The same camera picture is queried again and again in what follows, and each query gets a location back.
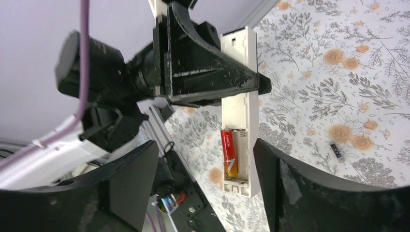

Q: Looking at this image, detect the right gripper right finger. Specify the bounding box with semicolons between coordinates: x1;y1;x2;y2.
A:
253;139;410;232

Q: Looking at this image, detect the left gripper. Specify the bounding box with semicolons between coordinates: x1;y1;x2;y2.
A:
127;0;272;106

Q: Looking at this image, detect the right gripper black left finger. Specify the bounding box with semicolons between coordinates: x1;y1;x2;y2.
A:
0;140;159;232

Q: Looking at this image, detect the white remote control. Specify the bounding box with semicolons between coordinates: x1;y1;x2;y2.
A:
221;26;260;198

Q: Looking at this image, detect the red black battery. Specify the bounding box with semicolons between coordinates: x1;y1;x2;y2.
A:
330;143;344;163

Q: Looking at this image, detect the red orange battery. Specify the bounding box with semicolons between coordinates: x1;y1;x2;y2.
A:
220;129;238;180

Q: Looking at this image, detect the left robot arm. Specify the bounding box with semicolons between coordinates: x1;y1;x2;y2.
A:
0;0;272;190

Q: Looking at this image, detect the floral table mat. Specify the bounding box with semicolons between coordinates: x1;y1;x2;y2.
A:
163;0;410;232

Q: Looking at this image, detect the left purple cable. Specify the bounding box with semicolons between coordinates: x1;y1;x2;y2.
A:
0;0;91;172

